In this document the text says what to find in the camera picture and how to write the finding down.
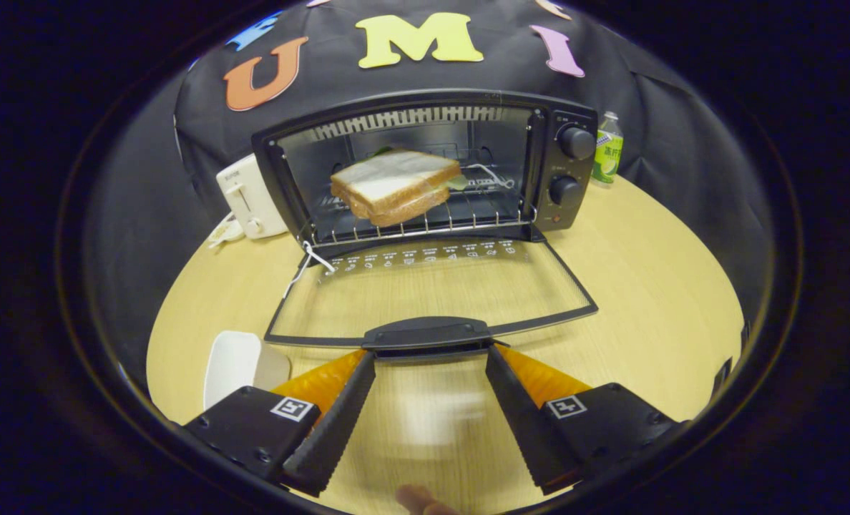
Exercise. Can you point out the white plate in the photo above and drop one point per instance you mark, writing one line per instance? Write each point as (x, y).
(232, 365)

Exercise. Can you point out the black toaster oven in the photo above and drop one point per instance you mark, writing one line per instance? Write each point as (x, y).
(572, 193)

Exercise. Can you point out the green label drink bottle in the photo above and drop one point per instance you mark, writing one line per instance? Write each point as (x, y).
(607, 154)

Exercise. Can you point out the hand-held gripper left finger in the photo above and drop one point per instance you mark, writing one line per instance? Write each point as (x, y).
(335, 429)

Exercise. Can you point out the small snack dish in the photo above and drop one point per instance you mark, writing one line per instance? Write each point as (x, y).
(223, 232)

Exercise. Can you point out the sandwich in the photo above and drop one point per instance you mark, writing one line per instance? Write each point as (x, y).
(393, 182)

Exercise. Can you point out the white pop-up toaster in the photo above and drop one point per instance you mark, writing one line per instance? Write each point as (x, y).
(250, 197)

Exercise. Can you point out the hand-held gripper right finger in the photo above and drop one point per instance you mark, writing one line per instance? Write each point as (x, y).
(524, 422)

